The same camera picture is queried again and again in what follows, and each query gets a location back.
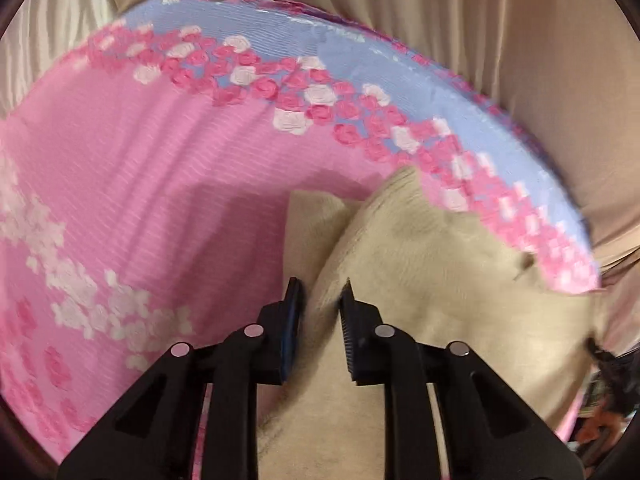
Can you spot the beige draped curtain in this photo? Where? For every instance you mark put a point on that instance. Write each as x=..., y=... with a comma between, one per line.
x=450, y=20

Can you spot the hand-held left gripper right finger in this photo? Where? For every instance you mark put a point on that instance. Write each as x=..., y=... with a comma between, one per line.
x=351, y=332

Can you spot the pink and blue floral bedsheet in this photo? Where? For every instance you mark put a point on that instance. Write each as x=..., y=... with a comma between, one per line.
x=125, y=185

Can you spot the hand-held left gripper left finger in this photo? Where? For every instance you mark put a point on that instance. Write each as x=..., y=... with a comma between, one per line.
x=292, y=315

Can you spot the beige sweater with black hearts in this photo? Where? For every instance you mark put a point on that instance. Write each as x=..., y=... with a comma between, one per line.
x=425, y=270

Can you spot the white satin curtain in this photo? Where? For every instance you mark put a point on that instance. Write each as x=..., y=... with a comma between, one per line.
x=50, y=35

